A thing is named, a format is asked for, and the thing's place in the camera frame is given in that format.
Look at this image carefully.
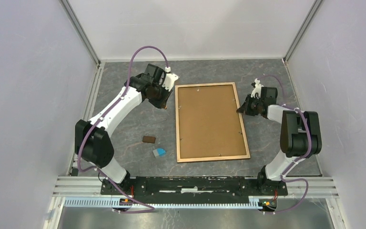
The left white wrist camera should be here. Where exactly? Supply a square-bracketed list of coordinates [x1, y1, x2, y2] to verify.
[162, 73, 179, 92]

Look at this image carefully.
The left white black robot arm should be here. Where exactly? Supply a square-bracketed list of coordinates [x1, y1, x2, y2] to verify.
[74, 64, 179, 194]

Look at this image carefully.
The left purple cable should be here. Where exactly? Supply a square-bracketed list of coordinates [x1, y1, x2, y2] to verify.
[77, 45, 171, 214]

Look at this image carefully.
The small brown wooden block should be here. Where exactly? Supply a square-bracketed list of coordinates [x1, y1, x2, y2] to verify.
[142, 135, 156, 144]

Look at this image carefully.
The aluminium corner post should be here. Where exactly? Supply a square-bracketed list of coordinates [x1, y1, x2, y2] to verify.
[283, 0, 324, 65]
[59, 0, 101, 66]

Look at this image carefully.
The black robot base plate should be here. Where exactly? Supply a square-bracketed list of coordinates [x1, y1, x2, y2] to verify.
[100, 176, 288, 205]

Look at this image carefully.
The left aluminium floor rail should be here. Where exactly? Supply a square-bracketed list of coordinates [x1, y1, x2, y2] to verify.
[67, 62, 106, 176]

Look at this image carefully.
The blue grey eraser block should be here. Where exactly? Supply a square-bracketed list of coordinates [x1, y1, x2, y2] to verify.
[152, 148, 166, 157]

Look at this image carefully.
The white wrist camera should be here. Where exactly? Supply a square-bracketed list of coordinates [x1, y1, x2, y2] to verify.
[251, 78, 263, 99]
[162, 73, 179, 92]

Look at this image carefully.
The purple cable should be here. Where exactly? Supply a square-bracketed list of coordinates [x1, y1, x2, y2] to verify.
[77, 45, 171, 214]
[258, 74, 313, 216]

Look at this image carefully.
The left aluminium corner post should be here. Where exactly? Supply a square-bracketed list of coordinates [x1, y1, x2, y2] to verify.
[59, 0, 101, 66]

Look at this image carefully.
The black picture frame with photo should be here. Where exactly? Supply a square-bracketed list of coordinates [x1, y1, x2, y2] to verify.
[175, 82, 251, 163]

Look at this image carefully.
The aluminium front rail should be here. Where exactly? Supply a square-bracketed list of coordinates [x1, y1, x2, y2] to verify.
[53, 177, 339, 198]

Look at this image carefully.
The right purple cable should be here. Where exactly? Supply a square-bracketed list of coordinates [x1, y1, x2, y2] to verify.
[258, 74, 313, 216]

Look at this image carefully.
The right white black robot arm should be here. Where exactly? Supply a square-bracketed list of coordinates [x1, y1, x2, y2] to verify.
[236, 86, 322, 195]

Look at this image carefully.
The blue slotted cable duct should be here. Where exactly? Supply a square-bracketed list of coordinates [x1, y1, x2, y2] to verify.
[63, 197, 261, 209]

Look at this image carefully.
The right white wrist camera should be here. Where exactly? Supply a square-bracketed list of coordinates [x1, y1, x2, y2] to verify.
[251, 78, 263, 99]

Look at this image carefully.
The right aluminium corner post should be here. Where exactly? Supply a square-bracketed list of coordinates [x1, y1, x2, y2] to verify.
[283, 0, 324, 65]

